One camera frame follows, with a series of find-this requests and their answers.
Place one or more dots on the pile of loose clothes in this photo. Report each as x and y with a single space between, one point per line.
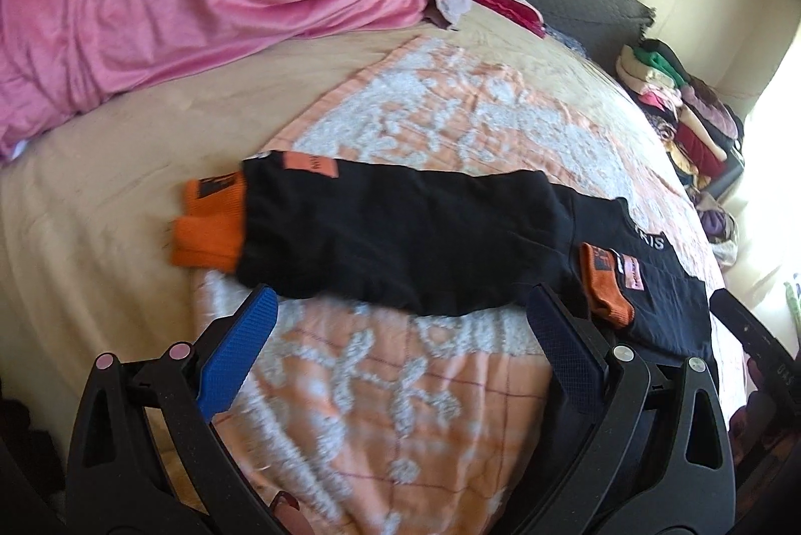
716 228

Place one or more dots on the dark patterned cloth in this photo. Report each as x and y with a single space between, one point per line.
572 44

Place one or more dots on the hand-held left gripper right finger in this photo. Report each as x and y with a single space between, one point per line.
563 347

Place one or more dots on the red cloth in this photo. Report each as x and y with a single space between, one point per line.
504 6

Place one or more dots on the stack of folded clothes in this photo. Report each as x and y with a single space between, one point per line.
682 116

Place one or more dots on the black sweater with orange cuffs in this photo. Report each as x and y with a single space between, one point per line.
400 241

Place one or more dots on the bed with beige sheet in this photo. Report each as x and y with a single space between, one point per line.
94 235

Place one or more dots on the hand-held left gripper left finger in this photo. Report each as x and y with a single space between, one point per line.
241 344

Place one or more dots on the pink blanket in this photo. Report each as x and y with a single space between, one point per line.
175 3

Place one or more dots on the person's left hand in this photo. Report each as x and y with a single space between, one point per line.
291 513

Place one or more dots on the peach and white patterned blanket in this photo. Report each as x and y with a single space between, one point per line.
375 416

